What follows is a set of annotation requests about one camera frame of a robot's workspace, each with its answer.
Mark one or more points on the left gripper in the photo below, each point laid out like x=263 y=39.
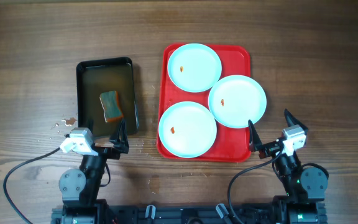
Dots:
x=120 y=144

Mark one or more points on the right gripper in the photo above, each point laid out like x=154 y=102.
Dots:
x=255 y=144

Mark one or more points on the orange green sponge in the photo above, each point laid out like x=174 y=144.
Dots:
x=111 y=108

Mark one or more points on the light blue plate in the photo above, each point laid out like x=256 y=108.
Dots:
x=194 y=67
x=187 y=129
x=235 y=100

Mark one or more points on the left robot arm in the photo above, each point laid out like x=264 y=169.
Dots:
x=80 y=187

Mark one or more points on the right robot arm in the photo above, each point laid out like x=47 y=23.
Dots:
x=305 y=184

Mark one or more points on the black water tray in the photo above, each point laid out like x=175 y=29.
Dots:
x=98 y=76

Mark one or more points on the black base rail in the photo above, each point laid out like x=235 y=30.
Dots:
x=248 y=213

